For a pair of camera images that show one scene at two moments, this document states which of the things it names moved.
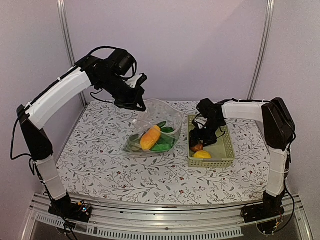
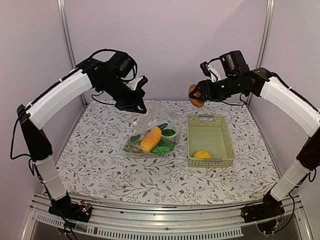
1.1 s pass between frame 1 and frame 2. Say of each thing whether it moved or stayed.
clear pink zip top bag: stayed
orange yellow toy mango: stayed
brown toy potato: moved
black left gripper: stayed
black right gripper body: moved
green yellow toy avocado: stayed
